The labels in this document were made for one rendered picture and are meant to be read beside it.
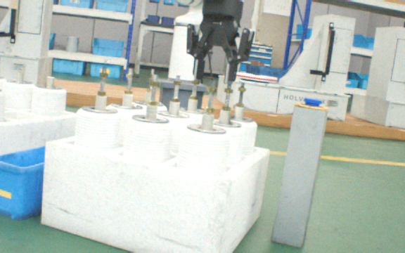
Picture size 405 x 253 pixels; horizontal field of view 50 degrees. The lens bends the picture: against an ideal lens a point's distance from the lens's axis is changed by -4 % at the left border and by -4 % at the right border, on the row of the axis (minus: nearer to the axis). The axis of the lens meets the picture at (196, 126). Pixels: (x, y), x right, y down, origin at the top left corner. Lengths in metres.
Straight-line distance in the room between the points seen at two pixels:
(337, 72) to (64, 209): 2.57
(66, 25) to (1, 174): 8.34
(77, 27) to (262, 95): 6.65
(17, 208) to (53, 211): 0.08
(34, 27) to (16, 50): 0.19
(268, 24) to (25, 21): 4.96
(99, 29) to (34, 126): 8.09
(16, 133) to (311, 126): 0.68
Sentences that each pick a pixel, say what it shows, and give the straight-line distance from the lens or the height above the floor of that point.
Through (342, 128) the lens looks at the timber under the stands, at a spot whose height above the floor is 0.04.
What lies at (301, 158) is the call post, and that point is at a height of 0.20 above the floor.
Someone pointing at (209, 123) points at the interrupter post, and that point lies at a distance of 0.86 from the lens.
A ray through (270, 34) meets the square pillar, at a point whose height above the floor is 0.89.
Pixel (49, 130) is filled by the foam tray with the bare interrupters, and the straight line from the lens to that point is 1.24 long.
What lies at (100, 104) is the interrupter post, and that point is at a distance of 0.95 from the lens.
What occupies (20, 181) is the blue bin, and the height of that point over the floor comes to 0.09.
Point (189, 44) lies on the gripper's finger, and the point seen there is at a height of 0.41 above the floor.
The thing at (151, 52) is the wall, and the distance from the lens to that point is 9.24.
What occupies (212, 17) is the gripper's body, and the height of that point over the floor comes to 0.46.
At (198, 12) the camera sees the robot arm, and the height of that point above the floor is 0.52.
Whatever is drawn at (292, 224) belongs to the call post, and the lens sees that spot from 1.04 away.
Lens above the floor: 0.39
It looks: 9 degrees down
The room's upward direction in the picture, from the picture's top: 7 degrees clockwise
